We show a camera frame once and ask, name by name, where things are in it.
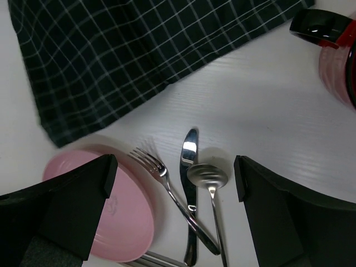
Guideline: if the silver spoon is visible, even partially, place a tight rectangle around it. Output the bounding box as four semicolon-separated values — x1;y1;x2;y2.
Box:
187;164;228;267

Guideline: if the silver knife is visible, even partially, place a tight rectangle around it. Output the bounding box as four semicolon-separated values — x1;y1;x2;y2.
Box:
179;128;198;266

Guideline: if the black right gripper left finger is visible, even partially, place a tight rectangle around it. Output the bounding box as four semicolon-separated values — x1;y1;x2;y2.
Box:
1;154;118;266

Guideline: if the silver fork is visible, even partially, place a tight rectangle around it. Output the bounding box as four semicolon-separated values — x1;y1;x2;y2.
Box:
128;147;220;255

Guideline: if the dark checked cloth napkin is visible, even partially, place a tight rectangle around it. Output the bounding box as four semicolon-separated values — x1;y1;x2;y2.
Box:
8;0;315;147

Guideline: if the red mug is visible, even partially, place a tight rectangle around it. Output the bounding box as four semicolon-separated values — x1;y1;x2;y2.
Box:
289;9;355;110

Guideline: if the pink plate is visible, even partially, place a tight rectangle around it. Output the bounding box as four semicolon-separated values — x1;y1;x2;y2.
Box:
42;144;155;263

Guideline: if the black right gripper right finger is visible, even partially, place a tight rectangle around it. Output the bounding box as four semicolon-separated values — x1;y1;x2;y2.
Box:
234;156;355;266

